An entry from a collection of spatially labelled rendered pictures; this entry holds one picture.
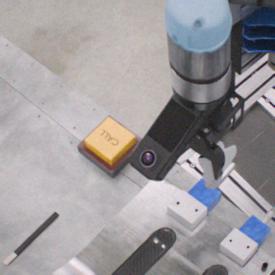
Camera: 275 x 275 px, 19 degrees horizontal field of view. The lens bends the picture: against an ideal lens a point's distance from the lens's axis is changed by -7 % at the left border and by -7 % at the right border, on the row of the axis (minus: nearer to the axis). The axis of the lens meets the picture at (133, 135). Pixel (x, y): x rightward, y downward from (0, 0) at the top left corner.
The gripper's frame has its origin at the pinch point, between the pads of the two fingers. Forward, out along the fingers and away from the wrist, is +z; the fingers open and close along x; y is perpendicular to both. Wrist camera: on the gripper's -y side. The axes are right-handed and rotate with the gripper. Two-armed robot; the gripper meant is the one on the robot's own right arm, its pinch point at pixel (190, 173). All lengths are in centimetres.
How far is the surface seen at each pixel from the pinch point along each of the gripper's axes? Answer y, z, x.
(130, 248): -10.5, 12.2, 2.7
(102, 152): 1.2, 17.2, 19.8
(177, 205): -1.5, 9.1, 1.4
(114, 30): 66, 101, 87
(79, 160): -1.2, 20.9, 23.5
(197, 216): -1.1, 9.1, -2.3
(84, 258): -16.4, 12.5, 6.9
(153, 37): 72, 101, 75
